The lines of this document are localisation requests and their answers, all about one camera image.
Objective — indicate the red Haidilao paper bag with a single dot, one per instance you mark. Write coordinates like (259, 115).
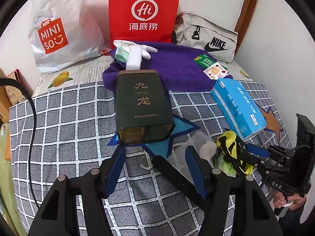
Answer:
(142, 20)

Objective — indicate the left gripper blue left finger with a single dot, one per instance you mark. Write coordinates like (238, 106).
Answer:
(114, 169)

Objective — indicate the grey checked tablecloth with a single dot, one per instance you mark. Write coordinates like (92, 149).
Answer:
(71, 131)

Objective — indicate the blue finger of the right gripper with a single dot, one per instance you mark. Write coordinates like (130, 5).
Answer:
(258, 151)

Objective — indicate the white Miniso plastic bag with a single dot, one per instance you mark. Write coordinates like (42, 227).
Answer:
(62, 33)

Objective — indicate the yellow pouch with black straps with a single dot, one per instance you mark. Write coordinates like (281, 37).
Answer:
(228, 145)

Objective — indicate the dark green tea tin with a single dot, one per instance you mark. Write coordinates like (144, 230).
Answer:
(143, 112)

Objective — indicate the blue tissue pack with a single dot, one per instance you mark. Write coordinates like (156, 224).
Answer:
(239, 109)

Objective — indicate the grey Nike pouch bag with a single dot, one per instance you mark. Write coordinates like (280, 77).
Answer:
(195, 31)

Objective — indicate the green wet wipe packet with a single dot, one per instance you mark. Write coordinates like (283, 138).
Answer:
(206, 62)

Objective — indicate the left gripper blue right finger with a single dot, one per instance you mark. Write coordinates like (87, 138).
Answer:
(199, 170)

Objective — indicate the person's right hand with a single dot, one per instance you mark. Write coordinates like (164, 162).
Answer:
(279, 200)

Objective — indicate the green tea tissue pack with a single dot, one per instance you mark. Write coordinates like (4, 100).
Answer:
(224, 166)

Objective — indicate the brown patterned box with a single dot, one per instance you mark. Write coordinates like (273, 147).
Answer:
(14, 94)

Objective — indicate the white orange snack sachet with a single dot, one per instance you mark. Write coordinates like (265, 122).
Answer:
(216, 71)

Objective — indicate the wooden door frame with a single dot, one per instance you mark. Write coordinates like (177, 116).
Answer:
(242, 24)

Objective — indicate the purple towel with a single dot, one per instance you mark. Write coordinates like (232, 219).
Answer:
(174, 64)

